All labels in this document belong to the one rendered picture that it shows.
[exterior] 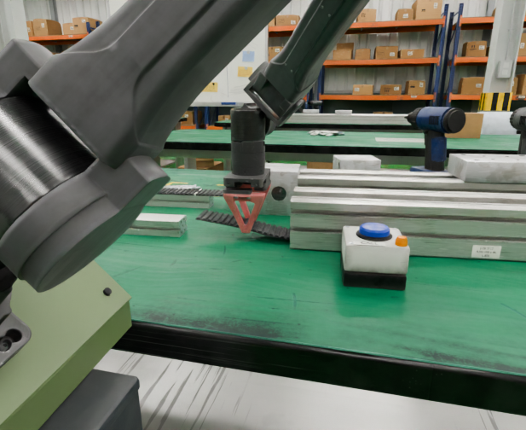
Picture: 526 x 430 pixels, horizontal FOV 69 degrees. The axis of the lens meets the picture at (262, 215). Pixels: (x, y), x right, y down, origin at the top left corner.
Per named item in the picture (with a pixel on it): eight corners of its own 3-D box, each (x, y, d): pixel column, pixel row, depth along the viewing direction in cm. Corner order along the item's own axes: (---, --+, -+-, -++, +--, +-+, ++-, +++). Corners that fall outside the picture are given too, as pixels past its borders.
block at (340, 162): (339, 200, 94) (342, 161, 91) (331, 189, 105) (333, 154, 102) (380, 200, 94) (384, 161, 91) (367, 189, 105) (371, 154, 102)
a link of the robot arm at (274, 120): (264, 59, 58) (303, 101, 58) (279, 65, 69) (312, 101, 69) (213, 116, 62) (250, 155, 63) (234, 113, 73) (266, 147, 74)
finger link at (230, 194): (268, 224, 70) (269, 174, 67) (263, 238, 63) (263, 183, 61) (233, 223, 71) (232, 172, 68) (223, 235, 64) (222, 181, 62)
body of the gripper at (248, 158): (270, 177, 70) (271, 136, 68) (263, 190, 61) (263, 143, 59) (236, 177, 71) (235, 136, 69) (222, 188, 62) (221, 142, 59)
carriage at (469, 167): (462, 195, 74) (467, 160, 73) (444, 183, 85) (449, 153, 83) (552, 199, 72) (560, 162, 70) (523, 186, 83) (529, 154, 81)
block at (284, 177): (252, 217, 80) (252, 172, 77) (262, 202, 92) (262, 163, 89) (296, 219, 79) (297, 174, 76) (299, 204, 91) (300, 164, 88)
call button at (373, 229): (360, 244, 51) (361, 229, 50) (357, 234, 54) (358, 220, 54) (390, 246, 50) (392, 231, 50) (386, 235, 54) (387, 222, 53)
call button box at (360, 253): (343, 287, 51) (345, 242, 49) (339, 258, 60) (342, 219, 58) (406, 291, 50) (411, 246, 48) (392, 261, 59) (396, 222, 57)
